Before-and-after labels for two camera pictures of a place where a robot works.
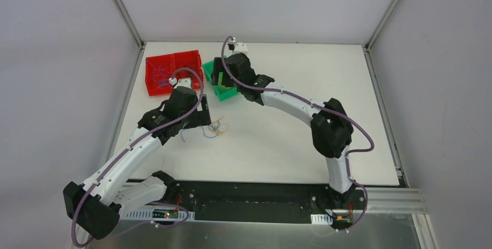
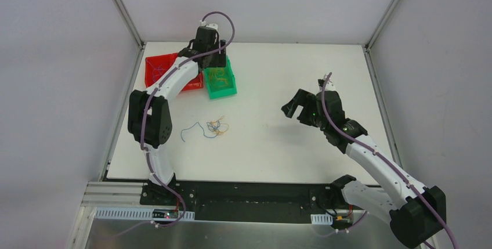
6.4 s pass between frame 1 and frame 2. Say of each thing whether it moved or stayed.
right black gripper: moved
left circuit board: stayed
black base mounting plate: stayed
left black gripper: moved
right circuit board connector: stayed
